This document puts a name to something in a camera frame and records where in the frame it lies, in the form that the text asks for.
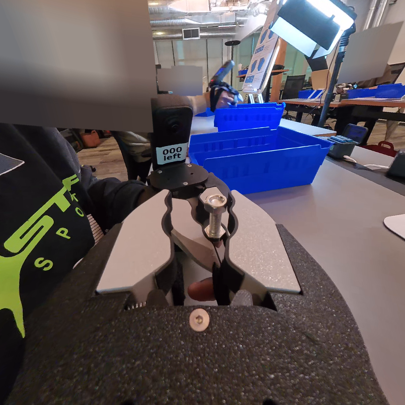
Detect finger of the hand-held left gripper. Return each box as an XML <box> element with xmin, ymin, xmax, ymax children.
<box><xmin>171</xmin><ymin>196</ymin><xmax>223</xmax><ymax>266</ymax></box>

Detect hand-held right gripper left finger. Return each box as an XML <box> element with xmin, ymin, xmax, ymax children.
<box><xmin>96</xmin><ymin>190</ymin><xmax>175</xmax><ymax>295</ymax></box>

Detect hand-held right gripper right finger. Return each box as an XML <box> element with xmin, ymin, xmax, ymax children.
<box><xmin>225</xmin><ymin>190</ymin><xmax>302</xmax><ymax>305</ymax></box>

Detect steel hex bolt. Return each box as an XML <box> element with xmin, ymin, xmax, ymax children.
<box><xmin>204</xmin><ymin>193</ymin><xmax>226</xmax><ymax>241</ymax></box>

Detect blue divided plastic bin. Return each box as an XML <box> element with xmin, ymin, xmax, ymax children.
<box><xmin>189</xmin><ymin>127</ymin><xmax>333</xmax><ymax>195</ymax></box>

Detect person's right hand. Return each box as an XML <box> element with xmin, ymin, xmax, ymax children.
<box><xmin>188</xmin><ymin>277</ymin><xmax>216</xmax><ymax>302</ymax></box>

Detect black and white printed trousers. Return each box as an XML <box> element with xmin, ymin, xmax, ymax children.
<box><xmin>86</xmin><ymin>212</ymin><xmax>105</xmax><ymax>245</ymax></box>

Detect orange bag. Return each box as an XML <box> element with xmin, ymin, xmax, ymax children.
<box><xmin>82</xmin><ymin>130</ymin><xmax>102</xmax><ymax>149</ymax></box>

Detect black floor lamp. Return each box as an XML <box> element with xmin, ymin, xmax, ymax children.
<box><xmin>225</xmin><ymin>40</ymin><xmax>242</xmax><ymax>80</ymax></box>

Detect black hoodie with green print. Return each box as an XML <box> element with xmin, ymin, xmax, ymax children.
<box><xmin>0</xmin><ymin>124</ymin><xmax>155</xmax><ymax>380</ymax></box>

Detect standing banner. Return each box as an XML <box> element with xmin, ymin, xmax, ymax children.
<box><xmin>242</xmin><ymin>19</ymin><xmax>279</xmax><ymax>94</ymax></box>

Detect black office chair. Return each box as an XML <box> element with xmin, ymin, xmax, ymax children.
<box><xmin>282</xmin><ymin>75</ymin><xmax>307</xmax><ymax>102</ymax></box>

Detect wood-edged grey board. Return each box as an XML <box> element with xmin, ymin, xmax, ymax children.
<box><xmin>190</xmin><ymin>116</ymin><xmax>336</xmax><ymax>137</ymax></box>

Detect small black and blue device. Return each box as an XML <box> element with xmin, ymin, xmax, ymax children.
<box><xmin>328</xmin><ymin>124</ymin><xmax>369</xmax><ymax>159</ymax></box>

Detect sign board on white stand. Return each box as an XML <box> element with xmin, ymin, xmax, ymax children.
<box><xmin>384</xmin><ymin>214</ymin><xmax>405</xmax><ymax>240</ymax></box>

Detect dark grey box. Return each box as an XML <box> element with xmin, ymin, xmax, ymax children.
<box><xmin>386</xmin><ymin>151</ymin><xmax>405</xmax><ymax>179</ymax></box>

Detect studio light panel on stand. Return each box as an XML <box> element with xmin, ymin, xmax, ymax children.
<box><xmin>269</xmin><ymin>0</ymin><xmax>356</xmax><ymax>127</ymax></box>

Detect wooden office desk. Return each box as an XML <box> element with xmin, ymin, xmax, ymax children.
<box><xmin>285</xmin><ymin>95</ymin><xmax>405</xmax><ymax>127</ymax></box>

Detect white cable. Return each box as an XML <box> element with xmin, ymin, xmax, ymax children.
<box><xmin>345</xmin><ymin>158</ymin><xmax>390</xmax><ymax>170</ymax></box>

